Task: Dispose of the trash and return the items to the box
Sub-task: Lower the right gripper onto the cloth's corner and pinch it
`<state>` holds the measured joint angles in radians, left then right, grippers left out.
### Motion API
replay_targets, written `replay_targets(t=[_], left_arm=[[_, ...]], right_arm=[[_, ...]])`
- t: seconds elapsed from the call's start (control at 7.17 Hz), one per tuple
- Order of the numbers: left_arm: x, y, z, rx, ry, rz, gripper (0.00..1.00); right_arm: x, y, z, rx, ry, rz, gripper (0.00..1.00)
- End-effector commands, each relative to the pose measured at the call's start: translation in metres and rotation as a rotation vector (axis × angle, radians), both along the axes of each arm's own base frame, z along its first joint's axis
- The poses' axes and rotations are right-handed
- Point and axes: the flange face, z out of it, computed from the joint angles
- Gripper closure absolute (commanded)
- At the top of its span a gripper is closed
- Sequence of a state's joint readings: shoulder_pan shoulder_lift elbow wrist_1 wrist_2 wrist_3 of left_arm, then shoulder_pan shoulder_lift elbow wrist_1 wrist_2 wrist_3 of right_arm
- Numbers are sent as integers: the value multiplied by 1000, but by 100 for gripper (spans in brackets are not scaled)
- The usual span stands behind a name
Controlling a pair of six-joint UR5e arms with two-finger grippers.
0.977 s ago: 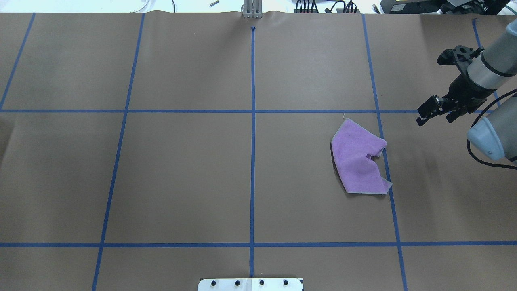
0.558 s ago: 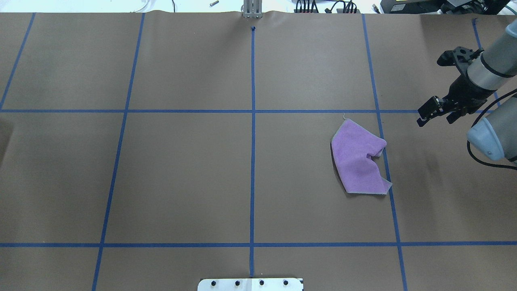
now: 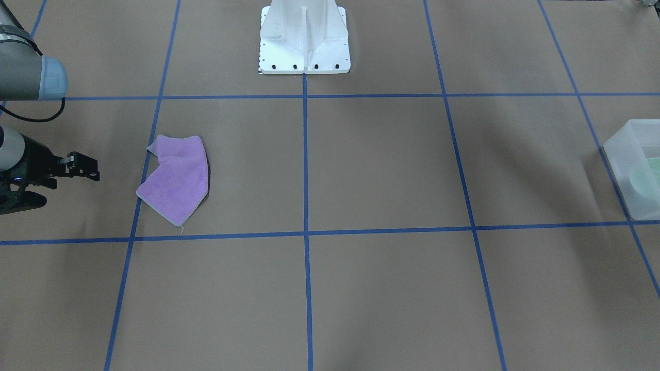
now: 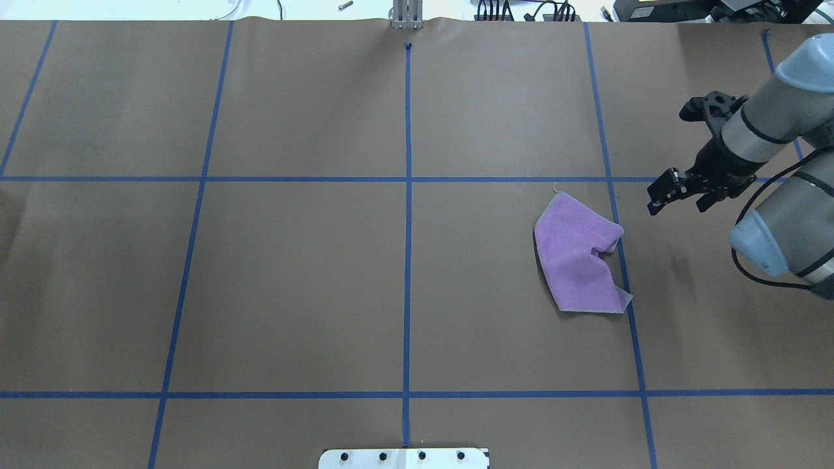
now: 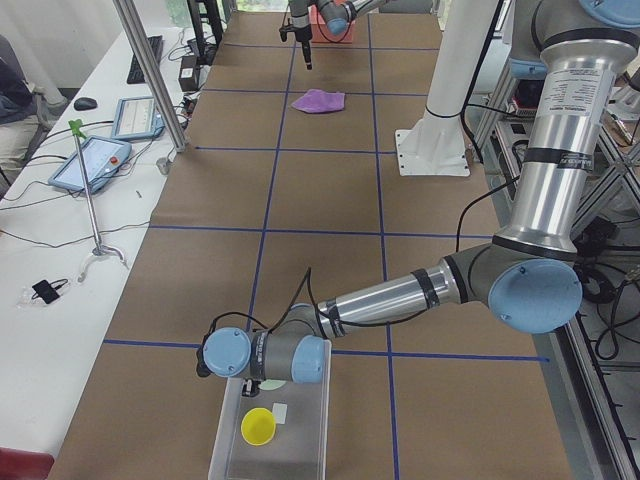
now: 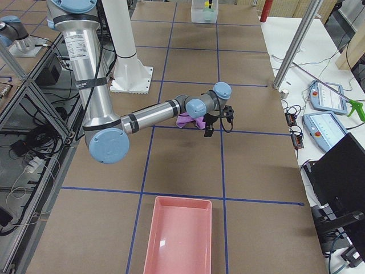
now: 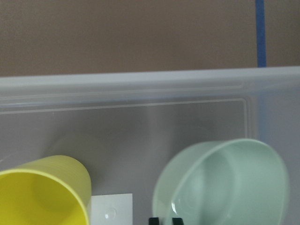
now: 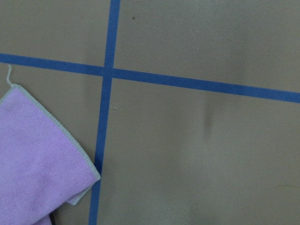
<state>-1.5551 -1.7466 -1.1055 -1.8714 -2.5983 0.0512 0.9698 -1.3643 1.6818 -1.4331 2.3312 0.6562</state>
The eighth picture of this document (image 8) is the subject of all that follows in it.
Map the purple cloth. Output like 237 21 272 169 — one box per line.
0 65 101 225

